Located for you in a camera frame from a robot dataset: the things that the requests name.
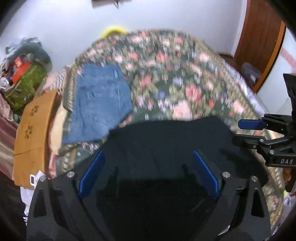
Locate black pants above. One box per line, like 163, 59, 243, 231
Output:
83, 116, 267, 240

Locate person right hand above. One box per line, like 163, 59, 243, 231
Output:
282, 168, 292, 183

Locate white sliding wardrobe door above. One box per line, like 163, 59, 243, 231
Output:
257, 29, 296, 115

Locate grey bag on floor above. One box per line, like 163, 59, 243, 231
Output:
241, 62, 262, 88

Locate wooden lap desk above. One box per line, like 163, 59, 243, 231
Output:
14, 89, 58, 189

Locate floral bedspread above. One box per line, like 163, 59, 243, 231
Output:
52, 29, 285, 232

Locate brown wooden door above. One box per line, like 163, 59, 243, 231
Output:
234, 1, 286, 93

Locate striped pink curtain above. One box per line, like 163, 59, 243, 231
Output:
0, 95, 18, 179

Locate folded blue jeans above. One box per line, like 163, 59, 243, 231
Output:
62, 64, 133, 145

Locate green storage bin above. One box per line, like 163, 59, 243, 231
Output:
3, 63, 47, 112

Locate striped pink pillow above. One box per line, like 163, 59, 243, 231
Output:
41, 66, 70, 94

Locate orange red box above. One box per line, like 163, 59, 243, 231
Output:
12, 57, 31, 84

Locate grey clothes pile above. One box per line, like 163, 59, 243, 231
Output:
4, 37, 51, 64

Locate yellow foam bed rail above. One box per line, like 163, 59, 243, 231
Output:
99, 26, 127, 39

